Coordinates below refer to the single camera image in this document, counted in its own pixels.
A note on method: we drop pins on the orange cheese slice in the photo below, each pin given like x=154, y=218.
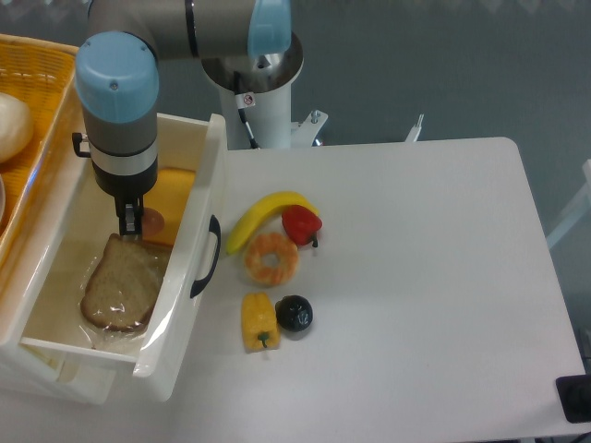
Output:
x=169, y=196

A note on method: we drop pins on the orange glazed donut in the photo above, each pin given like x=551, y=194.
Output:
x=271, y=259

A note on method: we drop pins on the yellow banana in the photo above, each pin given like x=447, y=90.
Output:
x=257, y=214

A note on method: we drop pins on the white drawer cabinet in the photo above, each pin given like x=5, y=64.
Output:
x=28, y=249

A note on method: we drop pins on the yellow bell pepper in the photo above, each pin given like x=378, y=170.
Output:
x=259, y=326

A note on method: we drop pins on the black drawer handle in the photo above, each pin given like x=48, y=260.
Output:
x=211, y=255

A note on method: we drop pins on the red bell pepper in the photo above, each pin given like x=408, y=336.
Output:
x=301, y=225

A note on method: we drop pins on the white bracket behind table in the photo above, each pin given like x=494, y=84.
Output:
x=415, y=131

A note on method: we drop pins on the dark purple plum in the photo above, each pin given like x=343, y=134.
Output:
x=294, y=313

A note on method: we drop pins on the brown wrapped bread slice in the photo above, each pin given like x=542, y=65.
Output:
x=122, y=291

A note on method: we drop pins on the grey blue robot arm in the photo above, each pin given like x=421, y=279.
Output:
x=117, y=79

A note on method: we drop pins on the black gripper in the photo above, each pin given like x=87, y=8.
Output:
x=125, y=167

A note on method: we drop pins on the white open upper drawer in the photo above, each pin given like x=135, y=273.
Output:
x=149, y=358

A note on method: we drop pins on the yellow wicker basket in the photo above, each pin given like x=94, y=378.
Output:
x=41, y=74

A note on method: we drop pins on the white bread bun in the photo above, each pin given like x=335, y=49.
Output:
x=16, y=126

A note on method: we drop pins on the black device at table edge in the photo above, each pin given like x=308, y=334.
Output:
x=574, y=393

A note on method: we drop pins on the white frame at right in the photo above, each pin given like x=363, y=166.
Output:
x=572, y=212

